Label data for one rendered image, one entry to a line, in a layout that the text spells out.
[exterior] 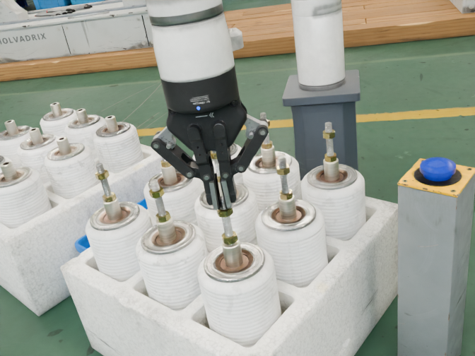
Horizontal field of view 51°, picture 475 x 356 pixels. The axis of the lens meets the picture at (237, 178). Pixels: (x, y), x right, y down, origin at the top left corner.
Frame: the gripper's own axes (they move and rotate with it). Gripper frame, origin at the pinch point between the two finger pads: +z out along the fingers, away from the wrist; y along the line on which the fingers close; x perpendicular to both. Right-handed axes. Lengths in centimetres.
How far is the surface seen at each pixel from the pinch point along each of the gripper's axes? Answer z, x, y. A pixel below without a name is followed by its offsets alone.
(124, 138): 11, 47, -26
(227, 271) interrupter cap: 10.0, -1.8, -0.8
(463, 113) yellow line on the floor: 36, 93, 61
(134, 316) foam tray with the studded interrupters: 18.9, 1.7, -15.2
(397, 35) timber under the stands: 33, 180, 63
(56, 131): 13, 61, -46
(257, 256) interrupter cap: 10.0, 0.6, 2.9
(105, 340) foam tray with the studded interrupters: 29.8, 8.6, -24.3
